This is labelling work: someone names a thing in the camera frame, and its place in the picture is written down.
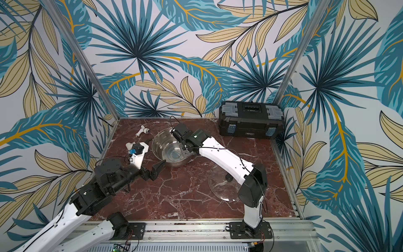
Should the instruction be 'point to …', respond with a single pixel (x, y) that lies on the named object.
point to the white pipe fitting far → (143, 129)
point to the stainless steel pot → (166, 147)
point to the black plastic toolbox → (251, 119)
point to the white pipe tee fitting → (129, 145)
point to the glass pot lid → (223, 185)
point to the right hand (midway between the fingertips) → (190, 146)
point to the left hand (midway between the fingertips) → (155, 157)
